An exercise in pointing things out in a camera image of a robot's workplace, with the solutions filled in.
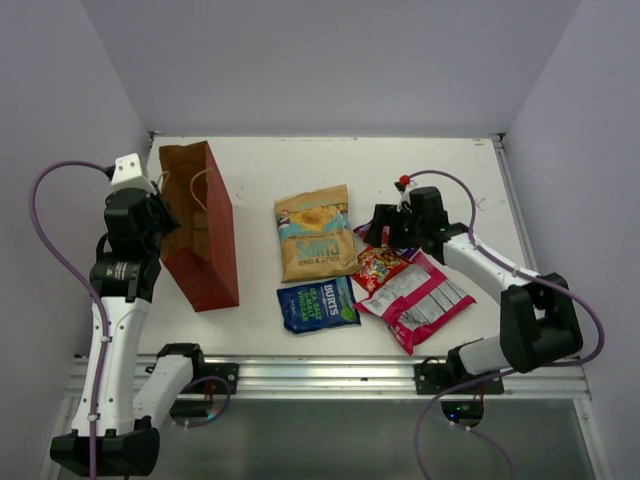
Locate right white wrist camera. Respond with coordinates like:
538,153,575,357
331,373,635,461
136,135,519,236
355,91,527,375
394,175,417,212

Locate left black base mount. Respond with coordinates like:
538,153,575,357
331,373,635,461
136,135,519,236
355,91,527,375
185,362,240,396

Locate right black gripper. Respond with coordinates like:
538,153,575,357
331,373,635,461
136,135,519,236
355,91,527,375
364,204,425,249

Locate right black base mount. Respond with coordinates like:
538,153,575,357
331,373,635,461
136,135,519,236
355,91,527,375
413,357,505,395

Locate red paper bag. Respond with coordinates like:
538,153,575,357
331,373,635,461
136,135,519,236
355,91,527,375
158,141,240,312

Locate purple cable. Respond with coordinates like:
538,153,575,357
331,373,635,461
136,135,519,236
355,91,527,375
409,169,605,480
28,160,114,479

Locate aluminium right side rail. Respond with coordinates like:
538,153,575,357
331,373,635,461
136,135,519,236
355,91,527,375
489,133,538,270

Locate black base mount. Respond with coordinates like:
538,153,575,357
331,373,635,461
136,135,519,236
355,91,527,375
185,362,240,396
413,357,505,395

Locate aluminium front rail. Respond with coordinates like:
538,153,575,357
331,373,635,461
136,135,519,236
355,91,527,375
64,353,591,401

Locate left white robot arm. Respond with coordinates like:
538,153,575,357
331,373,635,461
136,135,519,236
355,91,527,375
50,188,208,479

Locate aluminium rail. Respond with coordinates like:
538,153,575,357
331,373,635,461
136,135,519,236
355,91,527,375
489,133,538,270
64,353,591,401

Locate tan kettle chips bag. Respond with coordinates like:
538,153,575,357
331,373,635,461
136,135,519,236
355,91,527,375
274,185,360,283

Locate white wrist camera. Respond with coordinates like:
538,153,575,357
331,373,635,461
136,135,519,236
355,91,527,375
111,153,155,193
394,175,417,212

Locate purple candy packet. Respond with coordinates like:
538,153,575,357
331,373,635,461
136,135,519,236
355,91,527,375
352,223,424,260

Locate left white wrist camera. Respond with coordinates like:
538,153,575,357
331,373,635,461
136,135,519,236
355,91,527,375
111,153,155,193

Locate pink foil snack bag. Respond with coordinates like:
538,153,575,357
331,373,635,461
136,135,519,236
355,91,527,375
355,253,476,355

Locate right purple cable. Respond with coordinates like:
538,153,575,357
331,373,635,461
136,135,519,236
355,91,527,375
409,169,605,480

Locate blue Burts crisps bag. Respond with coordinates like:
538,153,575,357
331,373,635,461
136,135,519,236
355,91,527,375
277,277,361,335

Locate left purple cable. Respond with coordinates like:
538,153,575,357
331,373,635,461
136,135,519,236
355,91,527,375
28,160,114,479

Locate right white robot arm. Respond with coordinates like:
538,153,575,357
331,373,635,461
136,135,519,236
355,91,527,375
366,187,583,393

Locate red snack packet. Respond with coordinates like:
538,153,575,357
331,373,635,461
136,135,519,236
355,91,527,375
352,246,409,293

